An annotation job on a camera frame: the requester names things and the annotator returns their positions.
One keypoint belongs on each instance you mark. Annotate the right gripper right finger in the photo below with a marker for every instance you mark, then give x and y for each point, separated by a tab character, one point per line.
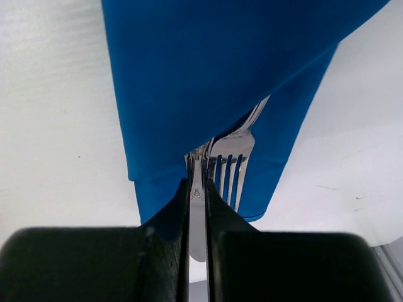
245	264

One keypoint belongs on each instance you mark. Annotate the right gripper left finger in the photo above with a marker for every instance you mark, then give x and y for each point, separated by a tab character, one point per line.
145	263

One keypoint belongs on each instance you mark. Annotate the silver table knife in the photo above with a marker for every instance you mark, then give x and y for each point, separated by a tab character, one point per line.
196	164

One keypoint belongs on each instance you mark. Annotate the silver fork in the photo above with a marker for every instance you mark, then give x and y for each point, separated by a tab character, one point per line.
229	157

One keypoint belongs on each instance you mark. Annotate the blue satin napkin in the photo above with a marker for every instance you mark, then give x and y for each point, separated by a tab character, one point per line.
187	71

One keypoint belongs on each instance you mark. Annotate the right aluminium side rail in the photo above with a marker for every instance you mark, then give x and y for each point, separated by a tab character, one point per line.
391	267

